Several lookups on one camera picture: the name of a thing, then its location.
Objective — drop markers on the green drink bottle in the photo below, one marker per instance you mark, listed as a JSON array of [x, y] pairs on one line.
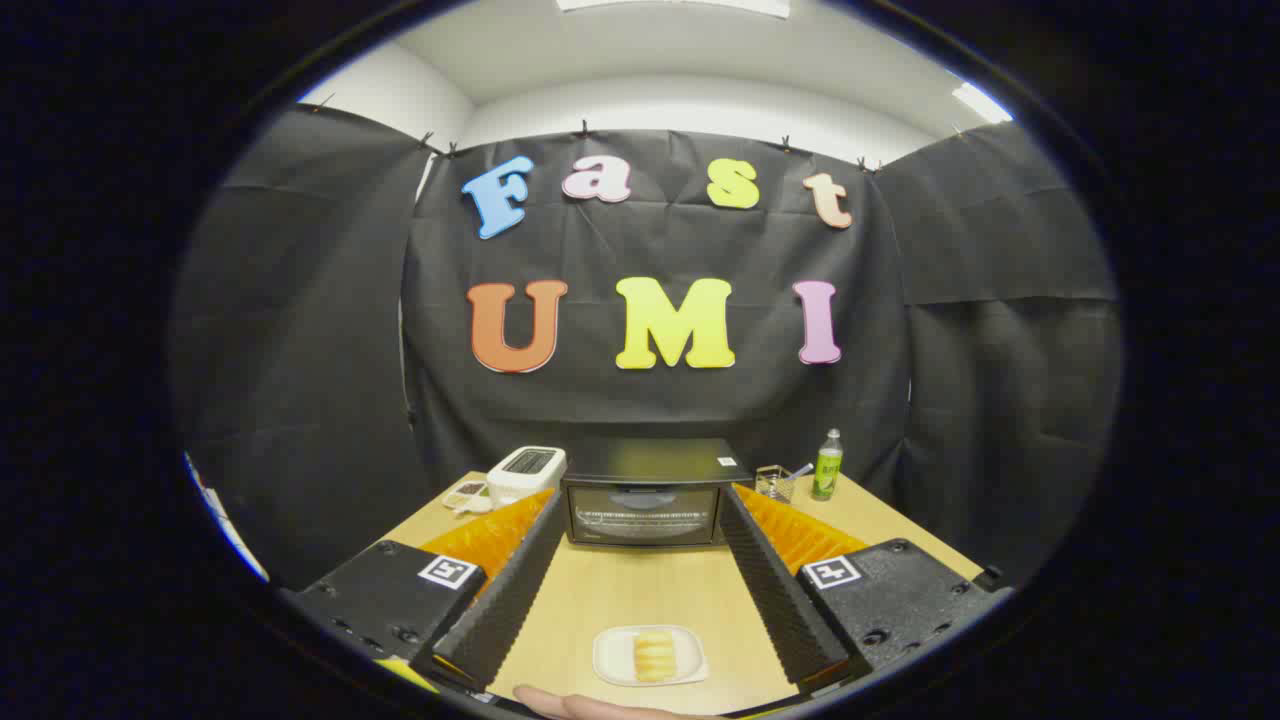
[[827, 470]]

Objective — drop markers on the ridged bread roll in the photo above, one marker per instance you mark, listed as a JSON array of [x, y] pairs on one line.
[[655, 655]]

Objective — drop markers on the white pop-up toaster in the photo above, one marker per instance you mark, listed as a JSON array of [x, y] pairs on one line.
[[520, 482]]

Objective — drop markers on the striped straw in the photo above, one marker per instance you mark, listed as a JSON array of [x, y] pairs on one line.
[[800, 470]]

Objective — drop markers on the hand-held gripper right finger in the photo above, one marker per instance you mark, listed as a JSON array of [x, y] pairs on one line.
[[775, 590]]

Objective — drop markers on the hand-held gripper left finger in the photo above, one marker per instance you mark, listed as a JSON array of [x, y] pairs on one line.
[[510, 600]]

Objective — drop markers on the white rectangular plate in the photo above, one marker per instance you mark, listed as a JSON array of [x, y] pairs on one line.
[[612, 655]]

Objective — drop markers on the ceiling light panel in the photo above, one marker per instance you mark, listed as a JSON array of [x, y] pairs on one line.
[[980, 102], [670, 5]]

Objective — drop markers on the black toaster oven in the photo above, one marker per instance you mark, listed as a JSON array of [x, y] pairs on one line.
[[650, 460]]

